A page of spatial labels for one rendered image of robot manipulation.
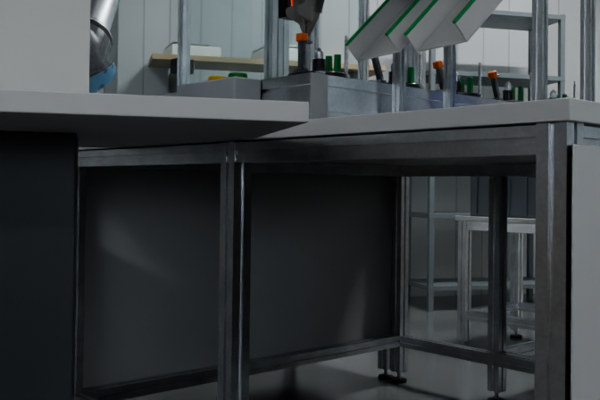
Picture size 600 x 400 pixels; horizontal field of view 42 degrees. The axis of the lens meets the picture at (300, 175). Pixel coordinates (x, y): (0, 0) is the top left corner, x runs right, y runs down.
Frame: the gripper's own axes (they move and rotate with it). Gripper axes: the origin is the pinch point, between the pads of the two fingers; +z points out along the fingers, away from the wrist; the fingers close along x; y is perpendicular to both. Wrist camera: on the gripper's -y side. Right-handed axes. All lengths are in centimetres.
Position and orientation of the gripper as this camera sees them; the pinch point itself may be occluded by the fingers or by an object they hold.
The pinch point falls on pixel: (309, 30)
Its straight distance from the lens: 176.2
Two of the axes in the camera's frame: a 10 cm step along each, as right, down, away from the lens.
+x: 6.7, 0.0, -7.4
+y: -7.4, -0.2, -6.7
